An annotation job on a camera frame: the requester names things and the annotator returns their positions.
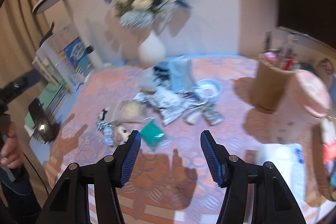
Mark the white ribbed vase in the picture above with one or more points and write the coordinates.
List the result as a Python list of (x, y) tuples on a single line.
[(151, 49)]

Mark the person left hand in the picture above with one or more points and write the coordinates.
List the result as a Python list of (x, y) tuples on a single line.
[(11, 152)]

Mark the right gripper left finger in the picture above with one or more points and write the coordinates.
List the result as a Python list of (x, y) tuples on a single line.
[(68, 202)]

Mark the white tissue pack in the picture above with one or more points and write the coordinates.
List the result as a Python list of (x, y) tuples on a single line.
[(289, 160)]

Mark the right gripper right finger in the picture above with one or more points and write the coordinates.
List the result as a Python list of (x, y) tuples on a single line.
[(273, 201)]

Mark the plaid fabric bow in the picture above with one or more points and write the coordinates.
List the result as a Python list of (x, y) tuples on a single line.
[(209, 112)]

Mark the brown handbag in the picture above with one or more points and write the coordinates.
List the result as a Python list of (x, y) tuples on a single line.
[(325, 70)]

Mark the row of upright books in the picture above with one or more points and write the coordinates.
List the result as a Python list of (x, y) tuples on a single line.
[(50, 60)]

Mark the white desk lamp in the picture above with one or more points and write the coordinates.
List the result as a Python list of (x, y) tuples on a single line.
[(63, 11)]

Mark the pink lidded bin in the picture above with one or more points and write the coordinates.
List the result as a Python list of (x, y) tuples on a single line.
[(306, 101)]

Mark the grey plush toy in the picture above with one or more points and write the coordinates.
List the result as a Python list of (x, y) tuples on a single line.
[(112, 123)]

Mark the light blue face mask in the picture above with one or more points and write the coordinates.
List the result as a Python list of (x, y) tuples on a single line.
[(180, 75)]

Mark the wooden pen holder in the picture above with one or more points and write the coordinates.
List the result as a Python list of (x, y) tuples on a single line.
[(276, 66)]

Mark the light blue round bowl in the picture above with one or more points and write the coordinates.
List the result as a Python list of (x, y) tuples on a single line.
[(208, 90)]

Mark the teal cloth pouch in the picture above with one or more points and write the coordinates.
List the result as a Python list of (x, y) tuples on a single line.
[(152, 135)]

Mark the white snack packet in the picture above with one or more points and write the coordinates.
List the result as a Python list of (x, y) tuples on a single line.
[(170, 105)]

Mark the dark teal folded cloth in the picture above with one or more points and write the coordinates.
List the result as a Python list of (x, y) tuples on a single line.
[(161, 72)]

